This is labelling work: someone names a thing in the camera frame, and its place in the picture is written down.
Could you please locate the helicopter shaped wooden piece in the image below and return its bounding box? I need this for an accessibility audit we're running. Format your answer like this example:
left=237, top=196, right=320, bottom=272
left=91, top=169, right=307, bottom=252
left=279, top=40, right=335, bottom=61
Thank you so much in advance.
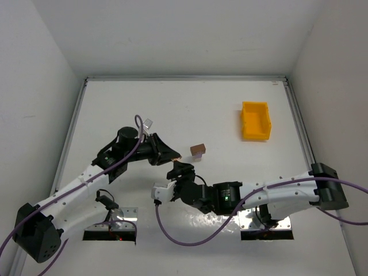
left=171, top=156, right=182, bottom=162

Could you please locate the brown rectangular wooden block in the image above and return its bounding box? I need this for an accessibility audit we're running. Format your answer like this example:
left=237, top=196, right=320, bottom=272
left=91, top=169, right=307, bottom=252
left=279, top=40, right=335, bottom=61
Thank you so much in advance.
left=190, top=144, right=206, bottom=156

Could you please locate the yellow plastic bin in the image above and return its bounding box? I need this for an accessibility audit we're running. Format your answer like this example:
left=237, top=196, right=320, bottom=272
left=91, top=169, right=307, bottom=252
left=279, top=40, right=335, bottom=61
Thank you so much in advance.
left=240, top=102, right=271, bottom=141

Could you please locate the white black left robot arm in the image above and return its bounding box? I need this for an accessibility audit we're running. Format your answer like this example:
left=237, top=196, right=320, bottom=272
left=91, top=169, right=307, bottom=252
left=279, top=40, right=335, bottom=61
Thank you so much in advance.
left=12, top=126, right=181, bottom=263

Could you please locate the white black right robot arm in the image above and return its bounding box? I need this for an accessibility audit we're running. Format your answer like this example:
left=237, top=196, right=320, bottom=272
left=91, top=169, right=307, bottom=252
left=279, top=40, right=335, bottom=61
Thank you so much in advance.
left=167, top=161, right=349, bottom=226

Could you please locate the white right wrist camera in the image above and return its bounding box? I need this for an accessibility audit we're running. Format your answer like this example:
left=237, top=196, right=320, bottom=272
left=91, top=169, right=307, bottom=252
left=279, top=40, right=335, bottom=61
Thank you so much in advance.
left=151, top=181, right=176, bottom=204

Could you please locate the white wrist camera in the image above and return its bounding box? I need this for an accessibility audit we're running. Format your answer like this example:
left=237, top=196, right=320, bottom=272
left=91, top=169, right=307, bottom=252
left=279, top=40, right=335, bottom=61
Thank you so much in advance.
left=151, top=181, right=176, bottom=204
left=139, top=119, right=153, bottom=136

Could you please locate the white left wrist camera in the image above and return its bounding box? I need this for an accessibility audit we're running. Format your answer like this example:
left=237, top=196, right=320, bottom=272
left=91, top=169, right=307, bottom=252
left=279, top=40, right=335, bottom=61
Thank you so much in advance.
left=139, top=119, right=153, bottom=136

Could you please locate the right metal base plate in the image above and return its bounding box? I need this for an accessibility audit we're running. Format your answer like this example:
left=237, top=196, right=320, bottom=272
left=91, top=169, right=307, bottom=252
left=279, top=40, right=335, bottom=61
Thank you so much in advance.
left=237, top=207, right=292, bottom=231

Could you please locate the metal base plate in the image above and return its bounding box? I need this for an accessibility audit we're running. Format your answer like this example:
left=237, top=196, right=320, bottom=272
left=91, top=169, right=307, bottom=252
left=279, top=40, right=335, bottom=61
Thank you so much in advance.
left=85, top=208, right=138, bottom=231
left=237, top=207, right=292, bottom=231

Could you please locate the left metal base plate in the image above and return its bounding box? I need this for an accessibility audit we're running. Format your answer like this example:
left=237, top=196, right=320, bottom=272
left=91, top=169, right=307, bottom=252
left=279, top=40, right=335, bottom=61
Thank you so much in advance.
left=85, top=208, right=138, bottom=231

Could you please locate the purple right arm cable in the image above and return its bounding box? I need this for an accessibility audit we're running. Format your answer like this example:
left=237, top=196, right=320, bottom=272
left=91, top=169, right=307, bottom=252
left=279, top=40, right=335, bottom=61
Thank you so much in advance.
left=155, top=177, right=368, bottom=247

